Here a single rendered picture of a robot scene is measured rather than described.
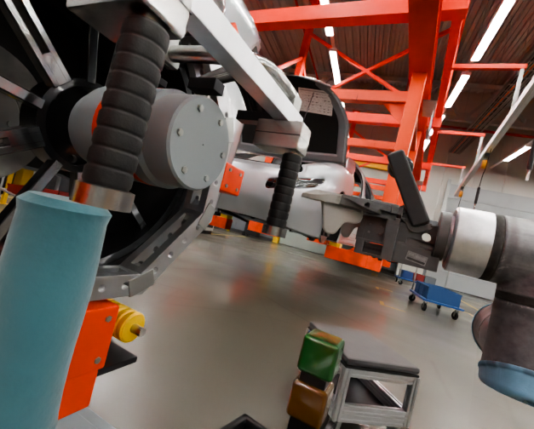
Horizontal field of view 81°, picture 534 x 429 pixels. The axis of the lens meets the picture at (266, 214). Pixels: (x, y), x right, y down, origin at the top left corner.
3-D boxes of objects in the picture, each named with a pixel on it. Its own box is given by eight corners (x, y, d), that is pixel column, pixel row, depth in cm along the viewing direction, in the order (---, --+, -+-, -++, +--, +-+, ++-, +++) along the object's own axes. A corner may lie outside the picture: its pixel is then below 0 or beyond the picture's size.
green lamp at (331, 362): (306, 358, 37) (313, 326, 38) (338, 373, 36) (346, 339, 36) (295, 369, 34) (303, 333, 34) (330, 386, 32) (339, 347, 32)
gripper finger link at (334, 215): (300, 226, 43) (360, 241, 44) (310, 185, 43) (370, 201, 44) (294, 225, 46) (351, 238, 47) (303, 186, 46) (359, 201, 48)
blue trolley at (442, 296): (406, 299, 590) (418, 249, 592) (441, 309, 575) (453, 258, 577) (419, 310, 493) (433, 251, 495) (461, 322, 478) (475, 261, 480)
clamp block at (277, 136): (262, 151, 61) (269, 126, 61) (306, 157, 57) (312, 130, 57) (250, 143, 56) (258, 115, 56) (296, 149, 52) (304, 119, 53)
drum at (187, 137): (127, 180, 58) (146, 108, 58) (220, 203, 49) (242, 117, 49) (48, 159, 45) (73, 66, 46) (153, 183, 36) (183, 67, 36)
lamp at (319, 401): (295, 399, 37) (303, 367, 37) (328, 415, 36) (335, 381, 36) (284, 414, 34) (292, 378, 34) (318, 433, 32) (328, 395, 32)
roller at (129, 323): (61, 295, 73) (67, 271, 74) (150, 344, 61) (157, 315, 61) (35, 298, 68) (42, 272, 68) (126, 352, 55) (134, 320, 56)
